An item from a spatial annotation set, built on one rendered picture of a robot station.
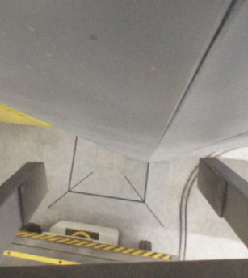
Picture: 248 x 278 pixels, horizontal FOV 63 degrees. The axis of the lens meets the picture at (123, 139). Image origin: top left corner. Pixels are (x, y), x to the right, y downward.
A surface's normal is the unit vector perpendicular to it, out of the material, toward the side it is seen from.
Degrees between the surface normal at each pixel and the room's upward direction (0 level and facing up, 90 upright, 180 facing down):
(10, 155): 0
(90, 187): 7
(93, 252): 0
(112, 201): 10
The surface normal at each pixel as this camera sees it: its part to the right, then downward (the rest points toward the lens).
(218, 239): -0.11, -0.13
